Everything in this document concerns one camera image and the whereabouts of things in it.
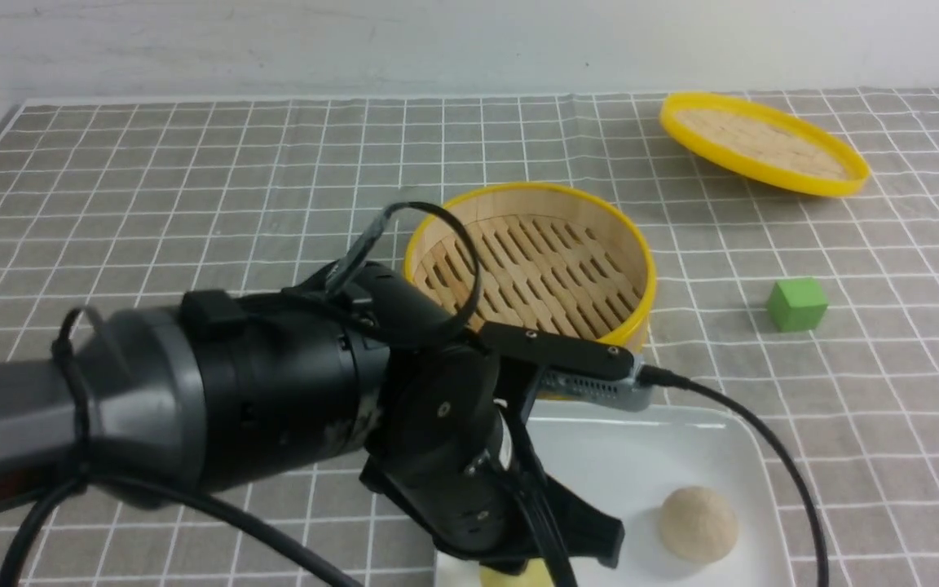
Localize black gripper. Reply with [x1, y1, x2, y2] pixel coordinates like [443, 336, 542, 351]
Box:
[361, 343, 625, 576]

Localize yellow steamed bun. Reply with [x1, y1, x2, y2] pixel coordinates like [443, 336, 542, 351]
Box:
[479, 558, 554, 587]

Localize white steamed bun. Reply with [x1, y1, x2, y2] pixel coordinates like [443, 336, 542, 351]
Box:
[657, 486, 740, 565]

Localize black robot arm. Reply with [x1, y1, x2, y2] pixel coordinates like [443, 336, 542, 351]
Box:
[0, 263, 633, 586]

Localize white square plate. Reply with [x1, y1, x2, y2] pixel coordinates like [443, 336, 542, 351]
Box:
[434, 399, 796, 587]

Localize bamboo steamer basket yellow rim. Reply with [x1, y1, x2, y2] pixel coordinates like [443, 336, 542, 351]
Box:
[447, 183, 657, 357]

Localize green cube block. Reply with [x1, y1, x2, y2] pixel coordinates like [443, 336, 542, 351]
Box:
[766, 277, 828, 332]

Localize grey checked tablecloth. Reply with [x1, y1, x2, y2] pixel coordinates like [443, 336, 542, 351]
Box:
[0, 88, 939, 586]

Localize yellow rimmed bamboo steamer lid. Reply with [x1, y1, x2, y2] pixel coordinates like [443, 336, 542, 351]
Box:
[659, 92, 871, 198]

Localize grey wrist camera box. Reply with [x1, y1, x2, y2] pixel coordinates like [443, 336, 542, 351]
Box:
[478, 321, 656, 413]

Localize black camera cable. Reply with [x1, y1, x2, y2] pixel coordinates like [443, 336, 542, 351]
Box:
[0, 201, 831, 587]

